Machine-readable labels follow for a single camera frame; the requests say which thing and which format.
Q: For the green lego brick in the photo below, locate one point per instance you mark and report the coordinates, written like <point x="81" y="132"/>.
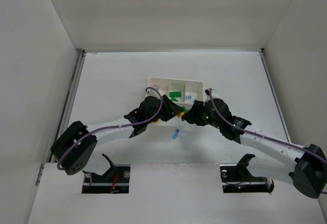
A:
<point x="175" y="94"/>

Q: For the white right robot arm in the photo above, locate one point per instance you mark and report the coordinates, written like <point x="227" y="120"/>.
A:
<point x="303" y="167"/>

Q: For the green long lego piece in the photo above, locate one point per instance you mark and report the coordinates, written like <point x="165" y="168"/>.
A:
<point x="174" y="99"/>

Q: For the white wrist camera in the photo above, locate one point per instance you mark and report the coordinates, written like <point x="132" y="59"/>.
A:
<point x="156" y="87"/>
<point x="211" y="93"/>

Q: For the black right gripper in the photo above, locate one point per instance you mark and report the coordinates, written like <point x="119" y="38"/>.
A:
<point x="193" y="112"/>

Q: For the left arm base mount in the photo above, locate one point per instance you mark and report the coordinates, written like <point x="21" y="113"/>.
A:
<point x="115" y="180"/>

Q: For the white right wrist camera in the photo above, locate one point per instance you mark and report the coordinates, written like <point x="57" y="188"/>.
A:
<point x="211" y="93"/>

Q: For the yellow green lego cluster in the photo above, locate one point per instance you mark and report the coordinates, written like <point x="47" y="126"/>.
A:
<point x="183" y="113"/>

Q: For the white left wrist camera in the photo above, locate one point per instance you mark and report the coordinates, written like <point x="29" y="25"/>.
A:
<point x="156" y="87"/>

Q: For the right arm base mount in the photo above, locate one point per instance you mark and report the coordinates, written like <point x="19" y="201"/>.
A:
<point x="236" y="178"/>

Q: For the small blue lego pair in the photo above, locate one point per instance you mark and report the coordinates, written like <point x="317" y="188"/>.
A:
<point x="175" y="135"/>

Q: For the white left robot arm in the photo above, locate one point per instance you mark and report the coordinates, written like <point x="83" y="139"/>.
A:
<point x="73" y="149"/>

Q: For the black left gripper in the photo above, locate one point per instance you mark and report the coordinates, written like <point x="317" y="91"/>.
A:
<point x="167" y="107"/>

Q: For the white three-compartment container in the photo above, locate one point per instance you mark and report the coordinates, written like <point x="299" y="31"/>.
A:
<point x="184" y="93"/>

